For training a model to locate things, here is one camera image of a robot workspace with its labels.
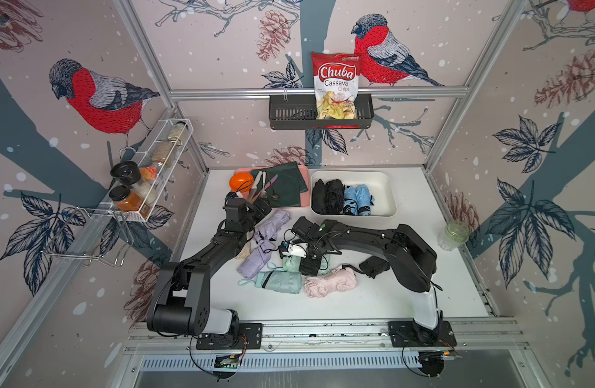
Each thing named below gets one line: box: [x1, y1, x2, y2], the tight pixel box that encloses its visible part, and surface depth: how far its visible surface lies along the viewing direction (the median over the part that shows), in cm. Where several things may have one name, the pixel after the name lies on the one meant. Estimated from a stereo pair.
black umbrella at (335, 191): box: [324, 178, 346, 215], surface depth 103 cm
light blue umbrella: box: [355, 184, 376, 216], surface depth 104 cm
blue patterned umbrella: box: [342, 185, 359, 216], surface depth 102 cm
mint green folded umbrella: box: [281, 255, 302, 275], surface depth 87 cm
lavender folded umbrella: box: [236, 209, 292, 280], surface depth 94 cm
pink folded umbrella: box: [303, 266, 358, 298], surface depth 81 cm
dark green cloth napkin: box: [250, 161, 309, 208], surface depth 116 cm
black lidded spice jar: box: [109, 160, 142, 188], surface depth 63 cm
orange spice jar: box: [108, 185, 151, 219], surface depth 62 cm
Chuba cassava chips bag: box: [312, 51, 361, 121], surface depth 85 cm
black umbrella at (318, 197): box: [311, 178, 328, 215], surface depth 106 cm
